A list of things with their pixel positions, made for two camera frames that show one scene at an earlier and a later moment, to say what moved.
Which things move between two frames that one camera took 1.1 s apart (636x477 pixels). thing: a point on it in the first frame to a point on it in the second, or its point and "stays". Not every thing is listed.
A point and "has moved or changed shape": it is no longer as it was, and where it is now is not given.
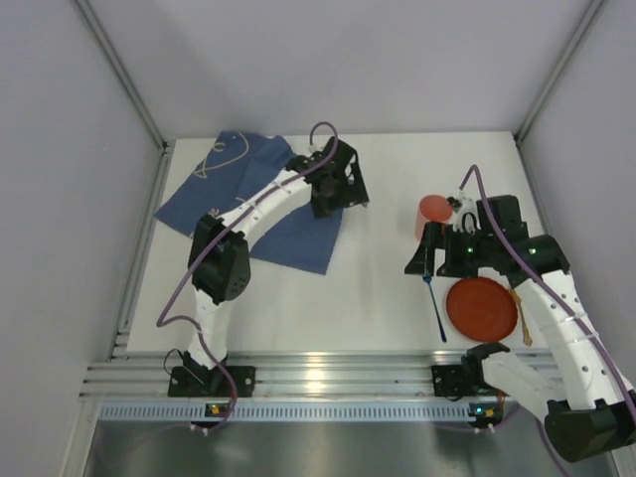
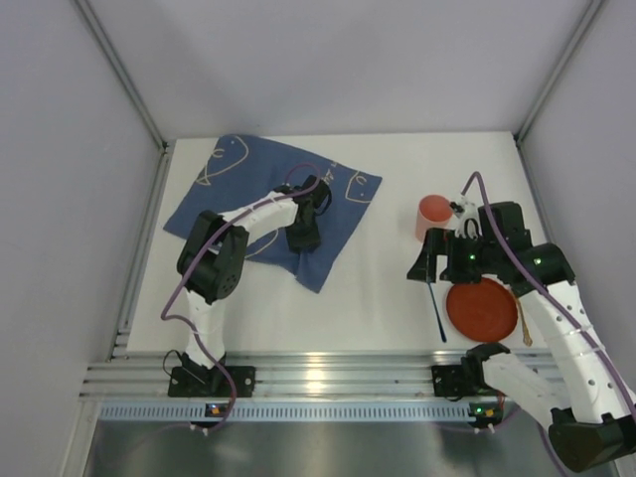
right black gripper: x=442 y=249 stays
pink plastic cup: x=432 y=209 stays
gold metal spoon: x=527 y=338 stays
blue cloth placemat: x=234 y=162 has moved or changed shape
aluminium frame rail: x=281 y=373 stays
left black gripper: x=349 y=177 to x=303 y=235
